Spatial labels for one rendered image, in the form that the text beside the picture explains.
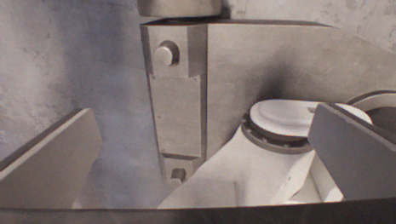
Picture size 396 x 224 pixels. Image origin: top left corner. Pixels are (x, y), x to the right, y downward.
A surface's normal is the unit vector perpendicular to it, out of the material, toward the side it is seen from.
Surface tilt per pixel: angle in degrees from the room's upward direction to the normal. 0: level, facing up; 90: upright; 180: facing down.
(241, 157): 90
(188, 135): 0
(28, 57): 0
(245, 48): 0
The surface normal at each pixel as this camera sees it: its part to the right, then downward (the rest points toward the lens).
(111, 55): -0.18, 0.49
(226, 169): -0.01, -0.87
